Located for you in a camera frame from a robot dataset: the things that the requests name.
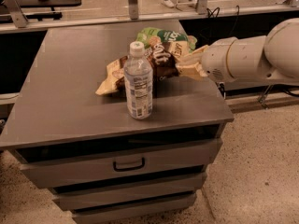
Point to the brown chip bag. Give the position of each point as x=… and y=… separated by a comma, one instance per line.
x=162, y=56

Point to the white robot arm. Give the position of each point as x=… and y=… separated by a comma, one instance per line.
x=269, y=59

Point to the grey drawer cabinet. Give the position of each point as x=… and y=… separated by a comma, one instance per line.
x=66, y=137

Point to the black drawer handle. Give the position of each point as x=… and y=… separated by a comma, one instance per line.
x=129, y=165

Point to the metal railing frame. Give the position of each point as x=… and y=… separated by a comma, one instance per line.
x=92, y=12

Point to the clear plastic water bottle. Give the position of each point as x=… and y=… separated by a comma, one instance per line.
x=138, y=78

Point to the green chip bag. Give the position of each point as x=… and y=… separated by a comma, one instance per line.
x=146, y=34

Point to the black background table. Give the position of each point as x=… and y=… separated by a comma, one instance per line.
x=50, y=5

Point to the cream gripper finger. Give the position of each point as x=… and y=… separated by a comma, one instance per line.
x=191, y=65

